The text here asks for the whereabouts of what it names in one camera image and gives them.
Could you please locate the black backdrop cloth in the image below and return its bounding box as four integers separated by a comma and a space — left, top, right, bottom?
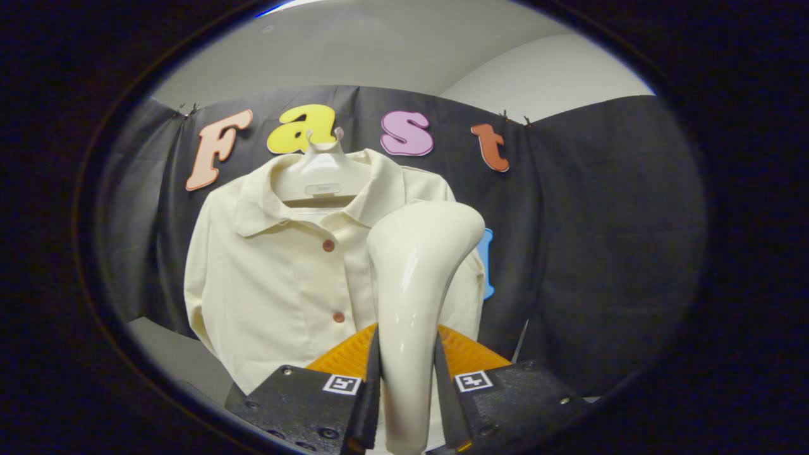
95, 85, 707, 396

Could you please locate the cream button-up shirt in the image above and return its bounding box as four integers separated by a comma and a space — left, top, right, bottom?
183, 149, 486, 396

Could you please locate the grey drawer cabinet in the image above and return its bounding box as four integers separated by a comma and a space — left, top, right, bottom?
126, 317, 234, 405

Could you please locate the white garment steamer head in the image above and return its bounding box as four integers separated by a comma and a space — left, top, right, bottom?
367, 201, 486, 455

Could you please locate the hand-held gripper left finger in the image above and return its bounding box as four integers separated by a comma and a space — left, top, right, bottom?
226, 324, 383, 455

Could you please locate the black tripod stand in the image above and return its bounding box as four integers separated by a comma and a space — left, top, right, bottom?
512, 319, 530, 364

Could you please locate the ceiling light panel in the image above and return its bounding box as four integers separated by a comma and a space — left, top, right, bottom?
256, 0, 310, 18

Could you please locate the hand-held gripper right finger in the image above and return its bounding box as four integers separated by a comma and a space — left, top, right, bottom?
435, 324, 592, 454

